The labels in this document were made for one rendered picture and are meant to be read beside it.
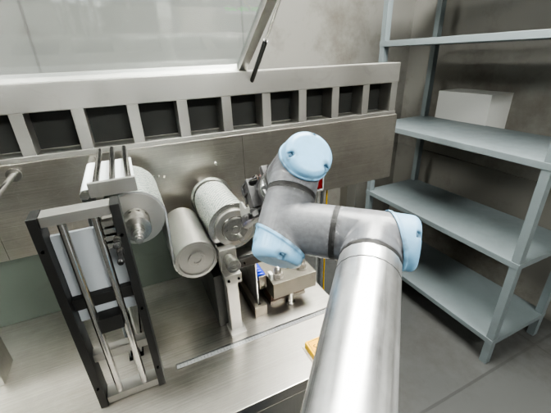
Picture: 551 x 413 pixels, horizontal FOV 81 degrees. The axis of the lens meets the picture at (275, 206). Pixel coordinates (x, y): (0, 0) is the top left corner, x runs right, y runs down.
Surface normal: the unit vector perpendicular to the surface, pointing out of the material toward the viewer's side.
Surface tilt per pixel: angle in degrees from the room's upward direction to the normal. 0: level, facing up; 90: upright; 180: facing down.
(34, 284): 90
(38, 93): 90
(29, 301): 90
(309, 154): 50
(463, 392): 0
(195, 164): 90
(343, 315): 27
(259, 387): 0
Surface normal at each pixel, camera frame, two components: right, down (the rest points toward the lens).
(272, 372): -0.04, -0.90
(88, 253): 0.42, 0.37
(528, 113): -0.90, 0.21
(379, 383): 0.43, -0.62
